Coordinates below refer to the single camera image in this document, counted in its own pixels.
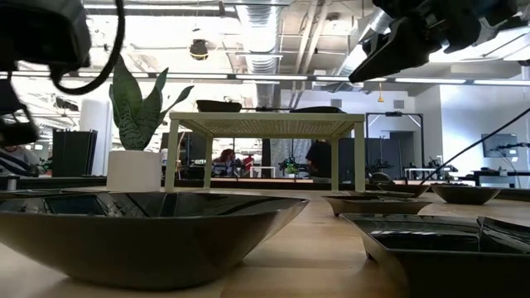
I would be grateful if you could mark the small green background plant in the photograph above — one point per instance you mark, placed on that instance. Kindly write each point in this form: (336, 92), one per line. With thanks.
(292, 169)

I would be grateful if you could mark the dark partition wall panel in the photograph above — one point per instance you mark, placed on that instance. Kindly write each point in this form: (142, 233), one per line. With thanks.
(345, 161)

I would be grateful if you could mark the silver metal cylinder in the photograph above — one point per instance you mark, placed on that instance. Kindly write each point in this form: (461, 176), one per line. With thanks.
(11, 183)

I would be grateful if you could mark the white plant pot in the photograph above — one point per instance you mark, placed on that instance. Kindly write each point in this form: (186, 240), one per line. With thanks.
(134, 169)

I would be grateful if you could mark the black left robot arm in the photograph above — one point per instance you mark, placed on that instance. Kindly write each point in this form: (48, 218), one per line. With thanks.
(41, 33)

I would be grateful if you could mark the wooden background table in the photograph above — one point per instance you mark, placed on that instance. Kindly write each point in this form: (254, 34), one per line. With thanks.
(248, 180)

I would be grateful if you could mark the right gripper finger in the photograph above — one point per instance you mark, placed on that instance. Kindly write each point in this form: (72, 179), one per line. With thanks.
(397, 49)

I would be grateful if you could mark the black aluminium table frame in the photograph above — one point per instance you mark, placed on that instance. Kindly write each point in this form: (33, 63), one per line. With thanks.
(62, 183)

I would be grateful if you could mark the black domed chair back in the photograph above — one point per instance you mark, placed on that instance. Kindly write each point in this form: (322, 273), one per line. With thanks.
(381, 178)

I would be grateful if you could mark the black small square mini plate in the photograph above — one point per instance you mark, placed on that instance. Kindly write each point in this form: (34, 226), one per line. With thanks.
(435, 269)

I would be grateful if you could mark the wall monitor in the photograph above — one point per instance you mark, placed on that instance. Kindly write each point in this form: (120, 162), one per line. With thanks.
(499, 145)

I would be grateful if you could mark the background black robot arm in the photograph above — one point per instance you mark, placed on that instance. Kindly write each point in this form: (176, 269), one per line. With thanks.
(292, 160)

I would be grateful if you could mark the dark ceiling fixture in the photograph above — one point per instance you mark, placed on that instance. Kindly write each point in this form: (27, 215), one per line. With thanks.
(198, 49)

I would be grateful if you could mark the black background frame bar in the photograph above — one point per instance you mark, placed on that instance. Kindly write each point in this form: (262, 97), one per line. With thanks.
(285, 109)

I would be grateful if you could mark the green snake plant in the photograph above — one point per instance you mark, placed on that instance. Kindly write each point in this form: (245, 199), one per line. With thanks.
(128, 103)

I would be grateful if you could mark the dark background screen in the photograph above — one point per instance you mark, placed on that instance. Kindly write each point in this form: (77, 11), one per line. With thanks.
(194, 149)

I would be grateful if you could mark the black wavy square mini plate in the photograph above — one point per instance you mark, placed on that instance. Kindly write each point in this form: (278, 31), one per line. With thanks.
(219, 107)

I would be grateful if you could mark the silver spiral ceiling duct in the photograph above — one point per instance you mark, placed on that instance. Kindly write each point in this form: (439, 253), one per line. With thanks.
(352, 62)
(263, 41)

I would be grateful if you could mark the black slatted panel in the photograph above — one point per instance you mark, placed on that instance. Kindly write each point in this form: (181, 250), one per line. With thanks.
(74, 153)

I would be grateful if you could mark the black leaf-shaped mini plate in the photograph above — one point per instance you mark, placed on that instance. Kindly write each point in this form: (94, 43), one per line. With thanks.
(465, 196)

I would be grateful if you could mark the white background table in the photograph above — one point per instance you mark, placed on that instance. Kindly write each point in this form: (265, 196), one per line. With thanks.
(420, 169)

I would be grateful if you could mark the white round column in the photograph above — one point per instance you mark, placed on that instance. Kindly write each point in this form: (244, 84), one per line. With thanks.
(93, 124)

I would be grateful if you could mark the black background desk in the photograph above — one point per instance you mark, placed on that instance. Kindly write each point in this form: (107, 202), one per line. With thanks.
(497, 172)

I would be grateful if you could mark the pale green perforated metal shelf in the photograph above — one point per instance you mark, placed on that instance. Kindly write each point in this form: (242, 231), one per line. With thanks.
(265, 117)

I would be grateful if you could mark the black background station frame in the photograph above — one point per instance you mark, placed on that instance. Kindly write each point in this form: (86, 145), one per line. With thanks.
(393, 113)

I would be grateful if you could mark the black wavy oval mini plate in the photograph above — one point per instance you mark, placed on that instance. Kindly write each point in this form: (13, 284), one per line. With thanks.
(316, 110)
(145, 248)

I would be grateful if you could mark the person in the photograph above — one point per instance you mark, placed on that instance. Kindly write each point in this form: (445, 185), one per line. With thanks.
(319, 159)
(225, 159)
(25, 159)
(248, 162)

